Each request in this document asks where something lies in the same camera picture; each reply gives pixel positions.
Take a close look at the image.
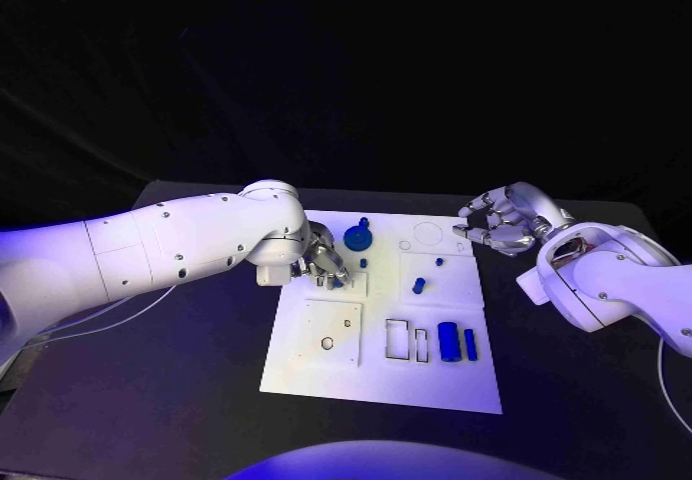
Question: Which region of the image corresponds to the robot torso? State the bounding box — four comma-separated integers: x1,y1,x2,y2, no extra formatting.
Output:
224,439,570,480

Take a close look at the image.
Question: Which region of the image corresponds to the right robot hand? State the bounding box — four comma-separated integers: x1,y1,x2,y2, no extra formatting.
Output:
452,181,577,258

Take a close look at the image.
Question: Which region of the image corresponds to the blue gear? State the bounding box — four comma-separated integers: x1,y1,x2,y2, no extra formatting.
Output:
344,216,375,252

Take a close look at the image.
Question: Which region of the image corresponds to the white cable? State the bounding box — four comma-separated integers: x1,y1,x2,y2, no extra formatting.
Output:
39,294,135,335
21,285,179,348
658,338,692,436

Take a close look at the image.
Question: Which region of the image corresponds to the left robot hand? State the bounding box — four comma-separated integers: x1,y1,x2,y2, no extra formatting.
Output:
290,221,352,292

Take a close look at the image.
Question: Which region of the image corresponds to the white task board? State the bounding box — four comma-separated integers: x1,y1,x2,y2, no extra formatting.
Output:
259,209,505,415

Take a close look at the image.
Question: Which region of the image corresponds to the thick blue long cylinder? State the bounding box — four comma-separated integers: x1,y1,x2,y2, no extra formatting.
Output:
437,321,463,363

